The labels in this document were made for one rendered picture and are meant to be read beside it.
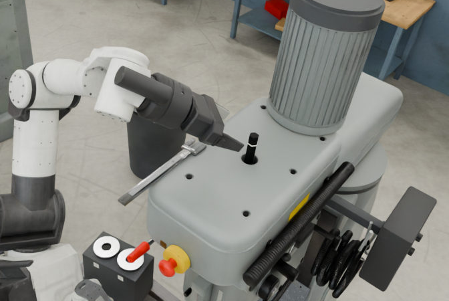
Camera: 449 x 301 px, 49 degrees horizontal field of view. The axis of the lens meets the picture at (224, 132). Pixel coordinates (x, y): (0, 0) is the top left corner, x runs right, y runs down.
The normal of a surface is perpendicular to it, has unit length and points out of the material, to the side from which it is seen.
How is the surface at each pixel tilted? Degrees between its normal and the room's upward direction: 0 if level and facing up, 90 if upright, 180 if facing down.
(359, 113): 0
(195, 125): 90
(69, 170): 0
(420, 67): 90
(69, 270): 58
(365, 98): 0
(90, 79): 67
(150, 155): 94
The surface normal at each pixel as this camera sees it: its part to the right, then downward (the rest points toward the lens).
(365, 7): 0.13, -0.76
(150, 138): -0.09, 0.67
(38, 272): 0.87, -0.16
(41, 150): 0.76, 0.17
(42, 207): 0.59, 0.17
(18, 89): -0.65, 0.04
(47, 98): 0.65, 0.54
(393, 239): -0.60, 0.44
